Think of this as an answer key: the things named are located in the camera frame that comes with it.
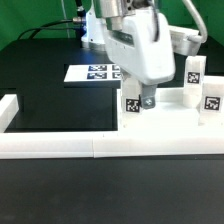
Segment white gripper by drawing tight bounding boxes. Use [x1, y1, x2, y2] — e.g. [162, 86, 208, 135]
[103, 8, 175, 109]

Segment white square table top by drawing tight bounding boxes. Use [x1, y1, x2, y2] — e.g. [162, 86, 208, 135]
[117, 88, 224, 132]

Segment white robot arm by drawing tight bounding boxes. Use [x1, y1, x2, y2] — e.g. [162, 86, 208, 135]
[81, 0, 208, 109]

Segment white sheet with AprilTags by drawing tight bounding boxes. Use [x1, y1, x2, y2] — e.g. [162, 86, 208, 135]
[64, 64, 122, 83]

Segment white U-shaped obstacle fence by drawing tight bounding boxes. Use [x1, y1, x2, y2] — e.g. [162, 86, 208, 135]
[0, 94, 224, 159]

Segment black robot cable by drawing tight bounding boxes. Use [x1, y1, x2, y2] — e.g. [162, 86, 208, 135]
[17, 0, 88, 41]

